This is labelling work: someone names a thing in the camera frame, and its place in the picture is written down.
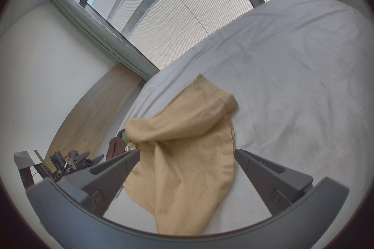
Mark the green garment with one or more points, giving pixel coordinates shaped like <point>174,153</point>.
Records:
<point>125,137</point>

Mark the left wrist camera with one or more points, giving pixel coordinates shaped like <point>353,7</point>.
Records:
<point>73,154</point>

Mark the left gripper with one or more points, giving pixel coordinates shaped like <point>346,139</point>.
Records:
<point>74,166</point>

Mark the yellow shorts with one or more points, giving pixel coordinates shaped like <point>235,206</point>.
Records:
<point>181,154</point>

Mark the bed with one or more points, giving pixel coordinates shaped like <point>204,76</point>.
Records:
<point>292,81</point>

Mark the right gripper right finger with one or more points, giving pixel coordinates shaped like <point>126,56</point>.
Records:
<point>274,180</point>

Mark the window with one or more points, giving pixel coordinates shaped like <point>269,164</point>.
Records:
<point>190,8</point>

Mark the grey-green curtain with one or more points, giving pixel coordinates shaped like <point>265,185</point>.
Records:
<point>96,29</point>

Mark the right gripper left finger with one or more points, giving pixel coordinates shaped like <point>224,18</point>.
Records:
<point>99,183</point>

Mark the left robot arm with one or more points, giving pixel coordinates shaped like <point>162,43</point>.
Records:
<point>27,158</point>

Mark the brown garment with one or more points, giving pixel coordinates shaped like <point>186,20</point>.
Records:
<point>113,149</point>

